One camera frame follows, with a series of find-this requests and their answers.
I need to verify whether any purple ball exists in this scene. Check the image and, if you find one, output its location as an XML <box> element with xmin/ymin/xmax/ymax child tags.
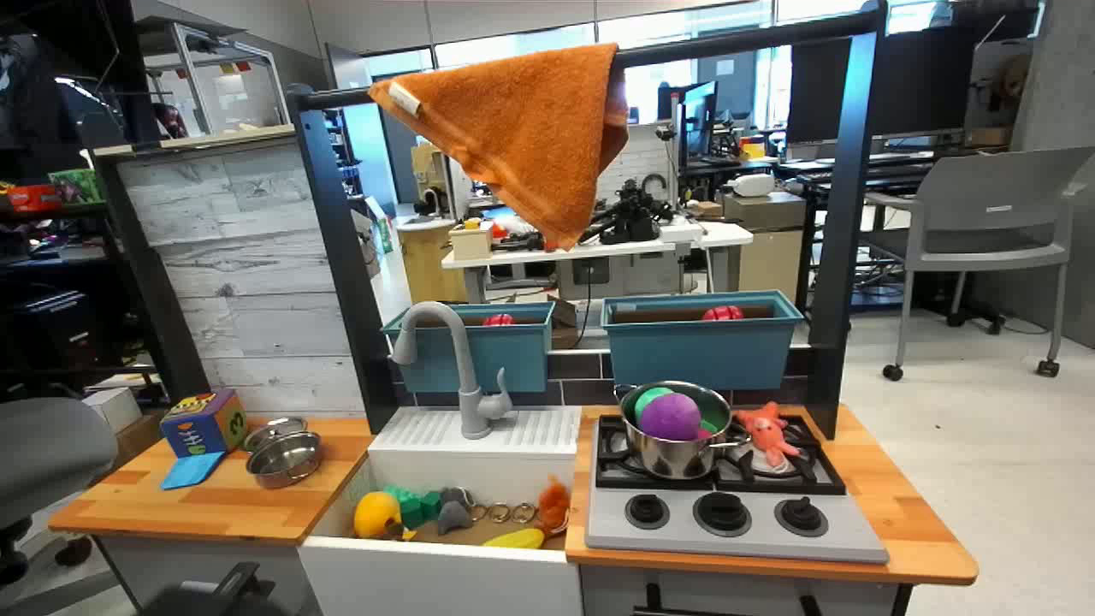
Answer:
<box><xmin>638</xmin><ymin>391</ymin><xmax>706</xmax><ymax>443</ymax></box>

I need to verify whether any cardboard box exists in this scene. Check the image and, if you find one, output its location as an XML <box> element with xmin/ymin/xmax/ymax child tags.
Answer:
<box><xmin>719</xmin><ymin>183</ymin><xmax>809</xmax><ymax>232</ymax></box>

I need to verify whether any yellow cabinet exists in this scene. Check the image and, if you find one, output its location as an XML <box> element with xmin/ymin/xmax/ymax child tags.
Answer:
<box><xmin>395</xmin><ymin>216</ymin><xmax>472</xmax><ymax>307</ymax></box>

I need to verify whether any gray toy cooktop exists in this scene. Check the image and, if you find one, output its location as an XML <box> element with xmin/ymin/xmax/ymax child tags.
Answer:
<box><xmin>581</xmin><ymin>407</ymin><xmax>892</xmax><ymax>568</ymax></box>

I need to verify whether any gray plastic chair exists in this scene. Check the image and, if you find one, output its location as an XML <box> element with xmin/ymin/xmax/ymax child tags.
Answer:
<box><xmin>867</xmin><ymin>145</ymin><xmax>1095</xmax><ymax>383</ymax></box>

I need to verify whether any black stove knob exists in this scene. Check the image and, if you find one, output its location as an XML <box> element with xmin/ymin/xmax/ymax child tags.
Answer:
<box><xmin>775</xmin><ymin>494</ymin><xmax>832</xmax><ymax>539</ymax></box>
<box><xmin>622</xmin><ymin>488</ymin><xmax>673</xmax><ymax>531</ymax></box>
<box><xmin>692</xmin><ymin>488</ymin><xmax>755</xmax><ymax>537</ymax></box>

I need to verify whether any black monitor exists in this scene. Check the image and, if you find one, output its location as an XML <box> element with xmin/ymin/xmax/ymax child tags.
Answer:
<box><xmin>783</xmin><ymin>27</ymin><xmax>973</xmax><ymax>146</ymax></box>

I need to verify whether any gray toy faucet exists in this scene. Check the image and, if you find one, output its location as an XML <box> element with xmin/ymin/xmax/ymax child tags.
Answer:
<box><xmin>389</xmin><ymin>299</ymin><xmax>520</xmax><ymax>442</ymax></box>

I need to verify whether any small teal bin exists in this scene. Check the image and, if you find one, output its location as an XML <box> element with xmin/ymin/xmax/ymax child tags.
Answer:
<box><xmin>387</xmin><ymin>299</ymin><xmax>557</xmax><ymax>400</ymax></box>

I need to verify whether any green plush toy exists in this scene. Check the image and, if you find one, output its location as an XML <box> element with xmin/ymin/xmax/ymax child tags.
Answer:
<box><xmin>381</xmin><ymin>482</ymin><xmax>444</xmax><ymax>531</ymax></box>

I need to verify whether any clear plastic storage box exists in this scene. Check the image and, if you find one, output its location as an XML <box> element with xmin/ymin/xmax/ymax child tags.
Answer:
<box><xmin>138</xmin><ymin>12</ymin><xmax>293</xmax><ymax>145</ymax></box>

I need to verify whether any orange toy lobster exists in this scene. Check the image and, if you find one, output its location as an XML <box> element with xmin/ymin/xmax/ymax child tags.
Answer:
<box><xmin>729</xmin><ymin>400</ymin><xmax>809</xmax><ymax>472</ymax></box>

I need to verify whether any orange brown towel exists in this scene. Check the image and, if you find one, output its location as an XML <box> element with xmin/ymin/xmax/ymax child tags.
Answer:
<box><xmin>365</xmin><ymin>42</ymin><xmax>634</xmax><ymax>252</ymax></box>

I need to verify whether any colorful toy cube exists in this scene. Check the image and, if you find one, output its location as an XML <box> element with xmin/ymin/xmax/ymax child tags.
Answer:
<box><xmin>157</xmin><ymin>388</ymin><xmax>249</xmax><ymax>462</ymax></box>

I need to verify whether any black burner grate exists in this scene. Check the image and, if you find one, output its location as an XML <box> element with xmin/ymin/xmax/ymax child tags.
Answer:
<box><xmin>592</xmin><ymin>410</ymin><xmax>849</xmax><ymax>497</ymax></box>

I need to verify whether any marble pattern panel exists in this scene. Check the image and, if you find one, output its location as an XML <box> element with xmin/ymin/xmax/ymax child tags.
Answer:
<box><xmin>113</xmin><ymin>132</ymin><xmax>371</xmax><ymax>421</ymax></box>

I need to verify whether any gray plush toy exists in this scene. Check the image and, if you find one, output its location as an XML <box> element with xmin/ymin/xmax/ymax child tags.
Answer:
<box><xmin>432</xmin><ymin>486</ymin><xmax>477</xmax><ymax>537</ymax></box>

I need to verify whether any gray office chair seat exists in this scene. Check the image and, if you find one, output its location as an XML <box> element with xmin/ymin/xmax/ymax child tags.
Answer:
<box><xmin>0</xmin><ymin>392</ymin><xmax>121</xmax><ymax>575</ymax></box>

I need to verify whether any green ball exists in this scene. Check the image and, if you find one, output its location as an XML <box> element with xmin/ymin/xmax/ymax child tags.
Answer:
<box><xmin>630</xmin><ymin>383</ymin><xmax>678</xmax><ymax>421</ymax></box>

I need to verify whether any yellow toy banana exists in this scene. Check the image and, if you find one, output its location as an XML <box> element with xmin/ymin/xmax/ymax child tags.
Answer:
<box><xmin>478</xmin><ymin>522</ymin><xmax>549</xmax><ymax>551</ymax></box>

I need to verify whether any white toy sink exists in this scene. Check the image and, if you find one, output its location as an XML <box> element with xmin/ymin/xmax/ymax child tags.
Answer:
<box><xmin>299</xmin><ymin>405</ymin><xmax>589</xmax><ymax>616</ymax></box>

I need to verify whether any large teal bin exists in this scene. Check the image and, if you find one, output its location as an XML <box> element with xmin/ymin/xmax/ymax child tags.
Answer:
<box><xmin>598</xmin><ymin>288</ymin><xmax>809</xmax><ymax>392</ymax></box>

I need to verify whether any small white box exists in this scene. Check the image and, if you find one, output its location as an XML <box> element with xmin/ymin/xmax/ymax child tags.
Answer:
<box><xmin>444</xmin><ymin>219</ymin><xmax>497</xmax><ymax>262</ymax></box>

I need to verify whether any steel cooking pot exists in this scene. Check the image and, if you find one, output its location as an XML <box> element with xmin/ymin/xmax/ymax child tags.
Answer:
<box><xmin>611</xmin><ymin>376</ymin><xmax>755</xmax><ymax>482</ymax></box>

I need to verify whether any white table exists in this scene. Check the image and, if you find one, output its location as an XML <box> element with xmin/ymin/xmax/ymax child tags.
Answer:
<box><xmin>443</xmin><ymin>219</ymin><xmax>761</xmax><ymax>311</ymax></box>

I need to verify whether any wooden toy kitchen counter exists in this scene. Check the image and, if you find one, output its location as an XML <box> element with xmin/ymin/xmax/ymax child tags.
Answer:
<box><xmin>43</xmin><ymin>400</ymin><xmax>981</xmax><ymax>616</ymax></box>

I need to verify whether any wooden shelf board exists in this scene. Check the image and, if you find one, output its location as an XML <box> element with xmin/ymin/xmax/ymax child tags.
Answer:
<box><xmin>89</xmin><ymin>121</ymin><xmax>301</xmax><ymax>164</ymax></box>

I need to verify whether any black tangled device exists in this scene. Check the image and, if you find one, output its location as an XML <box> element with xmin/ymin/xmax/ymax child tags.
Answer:
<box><xmin>581</xmin><ymin>172</ymin><xmax>678</xmax><ymax>247</ymax></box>

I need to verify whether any orange plush toy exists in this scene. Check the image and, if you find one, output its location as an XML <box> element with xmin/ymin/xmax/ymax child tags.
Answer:
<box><xmin>534</xmin><ymin>477</ymin><xmax>574</xmax><ymax>539</ymax></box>

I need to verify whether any black railing frame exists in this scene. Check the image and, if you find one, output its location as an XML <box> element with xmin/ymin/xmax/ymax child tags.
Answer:
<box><xmin>286</xmin><ymin>0</ymin><xmax>889</xmax><ymax>442</ymax></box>

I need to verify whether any yellow round toy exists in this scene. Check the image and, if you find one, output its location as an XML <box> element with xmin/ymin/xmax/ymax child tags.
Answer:
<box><xmin>348</xmin><ymin>488</ymin><xmax>403</xmax><ymax>539</ymax></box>

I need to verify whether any small steel bowl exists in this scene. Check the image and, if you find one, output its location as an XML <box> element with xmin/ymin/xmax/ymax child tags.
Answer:
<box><xmin>240</xmin><ymin>415</ymin><xmax>326</xmax><ymax>494</ymax></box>

